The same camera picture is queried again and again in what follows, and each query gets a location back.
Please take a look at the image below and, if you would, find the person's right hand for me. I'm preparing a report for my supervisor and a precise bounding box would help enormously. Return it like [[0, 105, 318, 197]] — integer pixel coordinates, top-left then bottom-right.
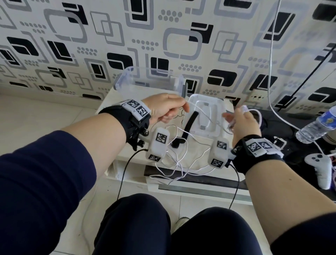
[[223, 106, 262, 147]]

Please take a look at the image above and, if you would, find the person's left hand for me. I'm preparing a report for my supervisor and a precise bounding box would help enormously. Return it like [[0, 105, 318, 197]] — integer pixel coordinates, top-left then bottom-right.
[[143, 93, 190, 124]]

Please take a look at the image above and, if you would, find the thin white charging cable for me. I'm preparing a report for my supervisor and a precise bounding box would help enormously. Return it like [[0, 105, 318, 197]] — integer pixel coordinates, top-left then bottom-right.
[[149, 101, 263, 186]]

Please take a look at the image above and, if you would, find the person's left forearm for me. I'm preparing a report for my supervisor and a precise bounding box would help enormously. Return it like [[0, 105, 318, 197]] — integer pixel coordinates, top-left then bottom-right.
[[0, 112, 128, 255]]

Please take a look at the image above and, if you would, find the person's right forearm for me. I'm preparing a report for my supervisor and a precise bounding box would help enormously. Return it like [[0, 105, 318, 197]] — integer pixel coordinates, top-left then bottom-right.
[[244, 157, 336, 255]]

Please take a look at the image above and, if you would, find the white plastic box lid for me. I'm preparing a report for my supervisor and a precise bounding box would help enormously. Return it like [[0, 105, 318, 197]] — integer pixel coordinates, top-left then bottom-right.
[[182, 94, 233, 139]]

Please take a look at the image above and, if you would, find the clear plastic storage box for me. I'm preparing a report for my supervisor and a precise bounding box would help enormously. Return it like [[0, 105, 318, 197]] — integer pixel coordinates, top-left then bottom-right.
[[113, 65, 187, 102]]

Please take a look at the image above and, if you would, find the black low table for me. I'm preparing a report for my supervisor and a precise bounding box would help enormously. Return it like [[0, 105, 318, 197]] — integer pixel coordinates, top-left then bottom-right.
[[258, 107, 336, 203]]

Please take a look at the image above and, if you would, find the small white table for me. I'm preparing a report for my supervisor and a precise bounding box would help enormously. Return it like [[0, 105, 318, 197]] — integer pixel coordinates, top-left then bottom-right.
[[96, 87, 253, 206]]

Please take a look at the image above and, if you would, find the clear plastic water bottle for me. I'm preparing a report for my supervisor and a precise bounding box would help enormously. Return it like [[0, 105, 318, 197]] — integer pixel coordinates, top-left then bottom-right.
[[296, 106, 336, 144]]

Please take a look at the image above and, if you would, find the white game controller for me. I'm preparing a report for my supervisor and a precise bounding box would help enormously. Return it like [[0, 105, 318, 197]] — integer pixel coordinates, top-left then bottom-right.
[[304, 153, 333, 190]]

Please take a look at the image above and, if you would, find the person's white shoe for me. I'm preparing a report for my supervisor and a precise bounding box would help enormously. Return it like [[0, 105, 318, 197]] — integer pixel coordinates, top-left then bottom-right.
[[172, 216, 190, 233]]

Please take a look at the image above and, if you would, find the person's right leg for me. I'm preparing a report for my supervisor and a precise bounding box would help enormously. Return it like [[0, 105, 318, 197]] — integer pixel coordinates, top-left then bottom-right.
[[170, 206, 263, 255]]

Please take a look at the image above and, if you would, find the person's leg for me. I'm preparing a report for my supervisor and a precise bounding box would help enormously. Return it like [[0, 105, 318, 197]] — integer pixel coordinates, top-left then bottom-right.
[[93, 193, 172, 255], [170, 206, 263, 255]]

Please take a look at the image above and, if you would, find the person's left leg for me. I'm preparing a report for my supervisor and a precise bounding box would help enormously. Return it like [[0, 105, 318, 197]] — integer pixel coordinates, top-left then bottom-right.
[[93, 193, 172, 255]]

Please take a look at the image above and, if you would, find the white wall socket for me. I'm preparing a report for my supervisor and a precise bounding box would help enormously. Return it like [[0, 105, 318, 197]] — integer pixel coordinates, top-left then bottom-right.
[[247, 89, 266, 104]]

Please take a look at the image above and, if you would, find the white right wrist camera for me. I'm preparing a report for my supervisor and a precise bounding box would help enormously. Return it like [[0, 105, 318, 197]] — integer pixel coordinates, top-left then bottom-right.
[[208, 138, 233, 169]]

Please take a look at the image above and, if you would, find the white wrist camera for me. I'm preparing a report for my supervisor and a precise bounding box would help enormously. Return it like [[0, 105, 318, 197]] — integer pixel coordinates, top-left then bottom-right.
[[145, 127, 170, 162], [208, 138, 233, 169]]

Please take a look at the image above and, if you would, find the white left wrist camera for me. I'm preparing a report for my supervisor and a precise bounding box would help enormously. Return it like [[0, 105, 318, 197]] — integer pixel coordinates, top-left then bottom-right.
[[145, 127, 170, 162]]

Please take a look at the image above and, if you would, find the black right wrist strap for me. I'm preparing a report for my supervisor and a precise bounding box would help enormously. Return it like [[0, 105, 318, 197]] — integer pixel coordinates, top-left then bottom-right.
[[230, 135, 287, 175]]

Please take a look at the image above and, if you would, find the black wrist strap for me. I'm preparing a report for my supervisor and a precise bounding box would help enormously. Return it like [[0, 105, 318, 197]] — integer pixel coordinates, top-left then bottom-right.
[[230, 135, 287, 175], [99, 99, 152, 152]]

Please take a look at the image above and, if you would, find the black left wrist strap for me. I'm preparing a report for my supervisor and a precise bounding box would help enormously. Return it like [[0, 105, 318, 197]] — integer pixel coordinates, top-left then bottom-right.
[[99, 99, 152, 152]]

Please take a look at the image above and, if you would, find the hanging white cable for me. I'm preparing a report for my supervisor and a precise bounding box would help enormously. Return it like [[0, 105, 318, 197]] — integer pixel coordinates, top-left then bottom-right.
[[267, 0, 326, 156]]

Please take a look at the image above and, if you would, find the black right camera cable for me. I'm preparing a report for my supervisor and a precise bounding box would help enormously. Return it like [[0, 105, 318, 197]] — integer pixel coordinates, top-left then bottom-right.
[[228, 162, 240, 211]]

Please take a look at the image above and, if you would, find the black camera cable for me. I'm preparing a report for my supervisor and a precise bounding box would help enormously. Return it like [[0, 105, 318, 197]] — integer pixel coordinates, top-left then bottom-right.
[[228, 162, 240, 211], [116, 149, 149, 201]]

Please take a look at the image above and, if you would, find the black left camera cable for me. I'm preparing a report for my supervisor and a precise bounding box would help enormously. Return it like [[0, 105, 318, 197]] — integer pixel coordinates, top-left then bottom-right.
[[116, 149, 149, 201]]

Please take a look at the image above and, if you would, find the long thin black cable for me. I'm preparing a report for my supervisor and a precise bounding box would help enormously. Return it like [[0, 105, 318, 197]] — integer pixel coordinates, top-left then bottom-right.
[[278, 43, 336, 112]]

